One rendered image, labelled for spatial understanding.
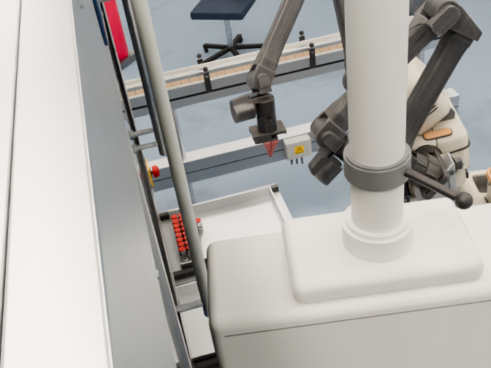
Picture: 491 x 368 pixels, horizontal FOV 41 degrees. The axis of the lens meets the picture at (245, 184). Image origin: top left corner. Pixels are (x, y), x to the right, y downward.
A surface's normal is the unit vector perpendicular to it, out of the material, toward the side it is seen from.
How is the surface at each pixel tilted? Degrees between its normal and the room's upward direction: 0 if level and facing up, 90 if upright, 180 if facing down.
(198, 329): 0
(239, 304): 0
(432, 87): 79
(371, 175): 90
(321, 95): 0
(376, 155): 90
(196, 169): 90
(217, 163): 90
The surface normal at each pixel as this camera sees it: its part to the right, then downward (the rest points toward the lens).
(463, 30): 0.12, 0.45
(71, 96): -0.12, -0.79
